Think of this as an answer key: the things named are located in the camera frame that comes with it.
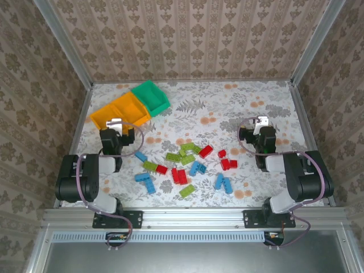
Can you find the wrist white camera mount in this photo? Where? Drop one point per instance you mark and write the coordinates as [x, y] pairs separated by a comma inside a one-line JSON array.
[[261, 120], [115, 123]]

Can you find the aluminium side rail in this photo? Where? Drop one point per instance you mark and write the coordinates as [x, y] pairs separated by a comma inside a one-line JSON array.
[[78, 128], [302, 113]]

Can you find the blue lego brick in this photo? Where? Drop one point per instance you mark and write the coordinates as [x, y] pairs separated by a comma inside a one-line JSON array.
[[202, 168], [227, 185], [150, 186], [143, 177], [194, 168], [140, 156], [219, 181]]

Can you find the aluminium corner post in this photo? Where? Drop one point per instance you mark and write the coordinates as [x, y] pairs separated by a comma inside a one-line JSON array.
[[66, 42], [316, 42]]

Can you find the green plastic bin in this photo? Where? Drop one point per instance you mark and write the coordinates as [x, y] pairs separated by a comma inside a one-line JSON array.
[[148, 94]]

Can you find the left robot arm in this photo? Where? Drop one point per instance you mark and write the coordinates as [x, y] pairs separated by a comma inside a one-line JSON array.
[[85, 182]]

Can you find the small green lego brick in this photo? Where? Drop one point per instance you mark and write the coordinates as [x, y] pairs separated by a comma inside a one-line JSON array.
[[182, 153]]

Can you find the small red lego brick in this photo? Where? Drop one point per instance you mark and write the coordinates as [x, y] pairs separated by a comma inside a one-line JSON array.
[[233, 163], [221, 153]]

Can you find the aluminium base beam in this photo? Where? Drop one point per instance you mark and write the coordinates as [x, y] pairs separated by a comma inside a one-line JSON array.
[[193, 217]]

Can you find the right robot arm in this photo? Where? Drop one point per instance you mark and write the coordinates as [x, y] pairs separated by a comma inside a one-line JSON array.
[[307, 182]]

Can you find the grey metal sheet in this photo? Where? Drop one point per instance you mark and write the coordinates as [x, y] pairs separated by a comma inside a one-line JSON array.
[[185, 258]]

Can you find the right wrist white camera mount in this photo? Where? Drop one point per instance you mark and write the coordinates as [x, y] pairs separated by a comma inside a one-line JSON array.
[[261, 120]]

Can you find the aluminium frame profile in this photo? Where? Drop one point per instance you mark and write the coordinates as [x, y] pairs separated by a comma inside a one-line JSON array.
[[37, 253], [352, 253]]

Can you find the orange plastic bin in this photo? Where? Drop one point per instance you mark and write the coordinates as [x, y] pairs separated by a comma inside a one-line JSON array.
[[103, 115], [130, 108]]

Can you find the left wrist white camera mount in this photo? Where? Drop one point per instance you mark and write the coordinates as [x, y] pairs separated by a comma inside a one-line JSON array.
[[115, 123]]

